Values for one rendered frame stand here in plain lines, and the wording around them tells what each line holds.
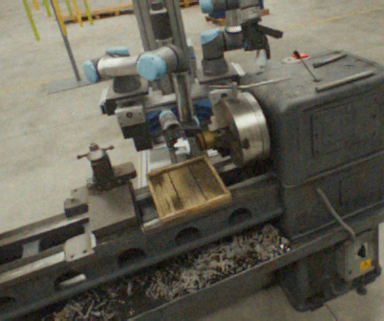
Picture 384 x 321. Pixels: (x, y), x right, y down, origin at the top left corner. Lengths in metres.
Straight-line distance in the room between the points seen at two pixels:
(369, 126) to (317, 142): 0.27
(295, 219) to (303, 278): 0.43
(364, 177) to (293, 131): 0.52
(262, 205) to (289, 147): 0.33
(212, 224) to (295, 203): 0.38
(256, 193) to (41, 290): 0.91
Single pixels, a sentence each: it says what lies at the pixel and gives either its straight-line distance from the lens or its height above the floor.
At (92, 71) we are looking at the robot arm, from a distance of 2.03.
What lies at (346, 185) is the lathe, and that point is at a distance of 1.91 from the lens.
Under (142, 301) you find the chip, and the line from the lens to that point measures 1.85.
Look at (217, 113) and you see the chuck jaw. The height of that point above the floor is 1.17.
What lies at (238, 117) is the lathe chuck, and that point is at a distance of 1.57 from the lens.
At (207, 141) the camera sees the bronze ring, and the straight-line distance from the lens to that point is 1.65.
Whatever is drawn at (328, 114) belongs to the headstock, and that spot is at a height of 1.15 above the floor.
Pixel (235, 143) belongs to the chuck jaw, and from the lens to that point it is 1.58.
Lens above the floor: 1.90
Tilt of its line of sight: 27 degrees down
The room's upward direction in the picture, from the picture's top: 8 degrees counter-clockwise
